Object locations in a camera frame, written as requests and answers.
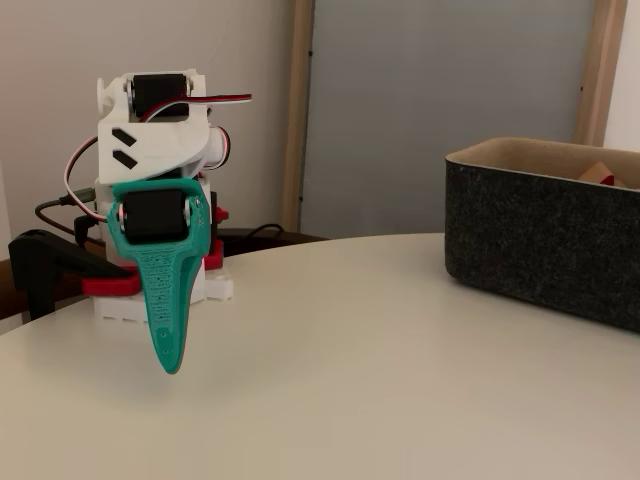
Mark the red and wood toy block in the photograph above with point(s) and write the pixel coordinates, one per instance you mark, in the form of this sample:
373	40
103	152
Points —
595	172

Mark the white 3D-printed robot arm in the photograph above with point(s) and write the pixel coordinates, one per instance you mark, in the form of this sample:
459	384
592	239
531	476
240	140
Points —
160	145

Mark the dark grey felt bin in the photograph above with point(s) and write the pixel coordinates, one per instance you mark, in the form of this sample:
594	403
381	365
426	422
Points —
525	240

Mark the black and red table clamp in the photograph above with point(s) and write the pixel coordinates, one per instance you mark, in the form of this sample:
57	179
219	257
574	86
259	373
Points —
40	250
215	257

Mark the light wooden frame grey panel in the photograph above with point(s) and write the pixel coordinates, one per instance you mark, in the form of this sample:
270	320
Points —
300	100

